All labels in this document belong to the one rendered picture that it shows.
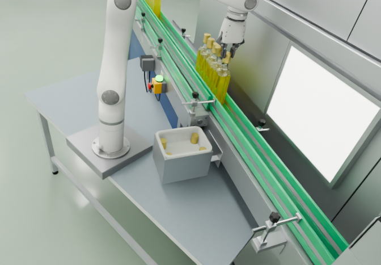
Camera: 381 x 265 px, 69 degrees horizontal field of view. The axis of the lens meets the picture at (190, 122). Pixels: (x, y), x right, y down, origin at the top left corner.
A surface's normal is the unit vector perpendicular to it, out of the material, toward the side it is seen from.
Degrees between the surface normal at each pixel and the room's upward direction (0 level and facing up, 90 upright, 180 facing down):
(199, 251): 0
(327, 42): 90
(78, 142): 3
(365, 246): 90
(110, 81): 60
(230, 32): 90
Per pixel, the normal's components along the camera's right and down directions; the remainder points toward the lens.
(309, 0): -0.93, 0.11
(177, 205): 0.14, -0.78
